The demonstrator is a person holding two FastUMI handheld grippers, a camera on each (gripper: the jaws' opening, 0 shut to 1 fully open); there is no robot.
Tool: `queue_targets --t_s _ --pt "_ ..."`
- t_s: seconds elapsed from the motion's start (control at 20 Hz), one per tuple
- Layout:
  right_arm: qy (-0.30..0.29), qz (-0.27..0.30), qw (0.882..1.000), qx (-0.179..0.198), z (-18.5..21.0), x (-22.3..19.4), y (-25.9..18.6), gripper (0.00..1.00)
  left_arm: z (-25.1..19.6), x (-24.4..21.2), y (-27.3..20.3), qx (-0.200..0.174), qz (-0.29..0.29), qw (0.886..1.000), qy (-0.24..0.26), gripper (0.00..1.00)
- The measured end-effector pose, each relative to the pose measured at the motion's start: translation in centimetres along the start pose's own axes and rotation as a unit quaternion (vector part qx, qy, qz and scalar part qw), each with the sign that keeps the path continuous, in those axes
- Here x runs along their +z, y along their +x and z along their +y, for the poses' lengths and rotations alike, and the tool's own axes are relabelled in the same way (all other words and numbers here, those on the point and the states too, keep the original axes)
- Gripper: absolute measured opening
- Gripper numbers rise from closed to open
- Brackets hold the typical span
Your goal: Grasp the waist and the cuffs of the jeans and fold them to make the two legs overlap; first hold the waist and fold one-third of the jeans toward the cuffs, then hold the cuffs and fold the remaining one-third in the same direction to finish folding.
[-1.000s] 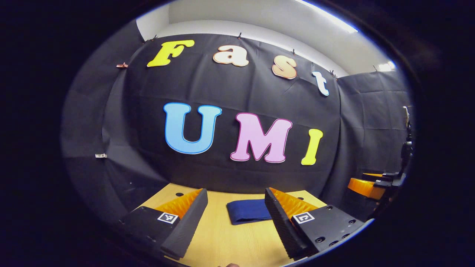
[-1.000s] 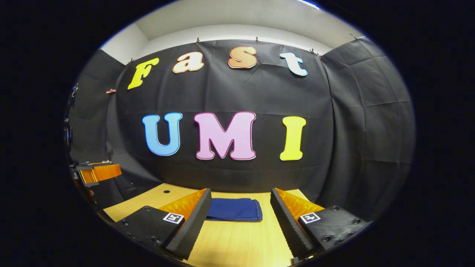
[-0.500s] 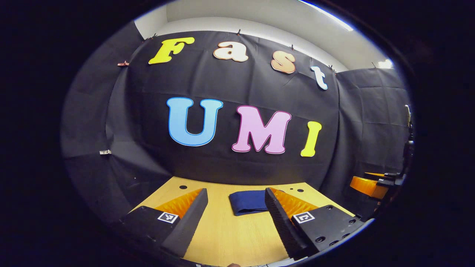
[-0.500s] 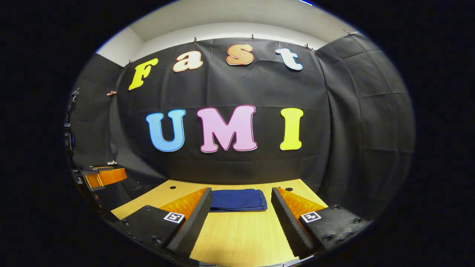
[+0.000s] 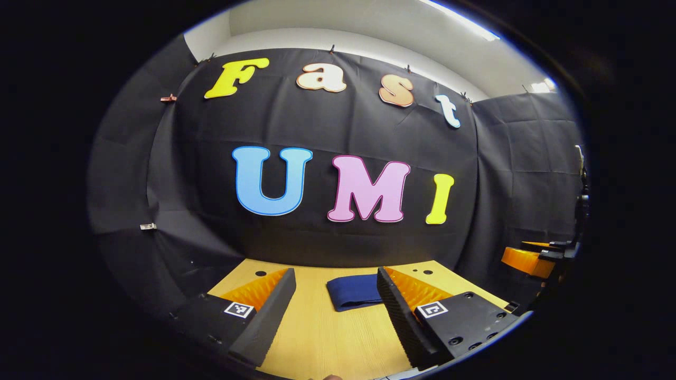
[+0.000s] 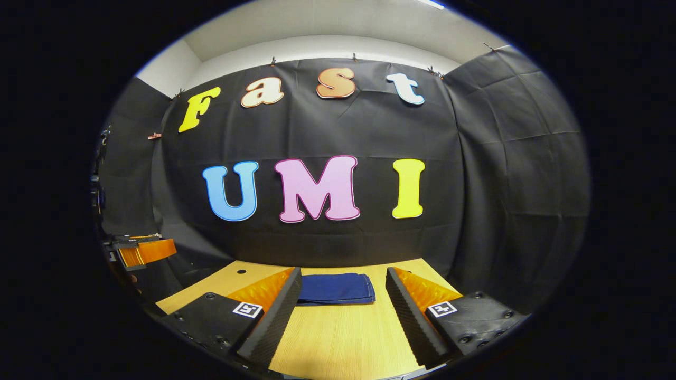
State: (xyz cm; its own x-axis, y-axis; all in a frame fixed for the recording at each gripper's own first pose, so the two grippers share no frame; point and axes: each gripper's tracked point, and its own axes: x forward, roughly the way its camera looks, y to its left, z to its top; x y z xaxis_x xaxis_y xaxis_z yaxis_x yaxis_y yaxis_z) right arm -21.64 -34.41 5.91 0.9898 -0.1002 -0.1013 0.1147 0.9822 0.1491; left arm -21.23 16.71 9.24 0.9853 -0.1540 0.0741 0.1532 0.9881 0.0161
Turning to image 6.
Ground blue jeans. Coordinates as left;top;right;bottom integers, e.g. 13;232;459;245
296;273;377;307

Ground black backdrop cloth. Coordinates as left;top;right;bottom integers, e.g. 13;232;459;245
98;45;591;317

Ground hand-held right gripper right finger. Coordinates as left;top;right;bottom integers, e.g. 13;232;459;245
385;266;530;370

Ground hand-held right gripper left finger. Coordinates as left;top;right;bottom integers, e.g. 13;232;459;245
157;267;303;370

